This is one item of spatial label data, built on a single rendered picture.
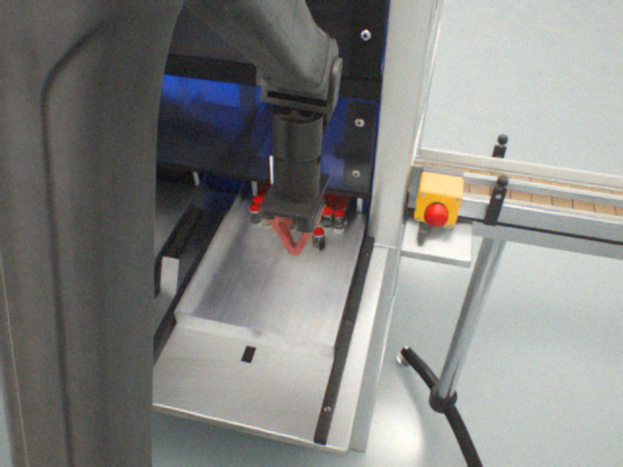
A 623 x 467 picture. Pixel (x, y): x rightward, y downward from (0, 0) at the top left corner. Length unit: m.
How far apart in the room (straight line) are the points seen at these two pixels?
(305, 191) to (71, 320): 0.48
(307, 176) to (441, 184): 0.36
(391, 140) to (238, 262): 0.35
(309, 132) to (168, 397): 0.45
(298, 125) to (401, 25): 0.25
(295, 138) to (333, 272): 0.41
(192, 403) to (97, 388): 0.63
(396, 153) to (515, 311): 1.35
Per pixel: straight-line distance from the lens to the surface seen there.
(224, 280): 0.98
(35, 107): 0.18
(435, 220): 0.93
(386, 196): 0.95
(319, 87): 0.55
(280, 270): 0.98
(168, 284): 0.97
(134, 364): 0.24
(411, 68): 0.82
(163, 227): 1.10
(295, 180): 0.64
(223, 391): 0.86
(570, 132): 3.18
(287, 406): 0.84
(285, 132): 0.62
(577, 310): 2.26
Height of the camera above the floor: 1.62
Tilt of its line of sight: 45 degrees down
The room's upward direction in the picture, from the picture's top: straight up
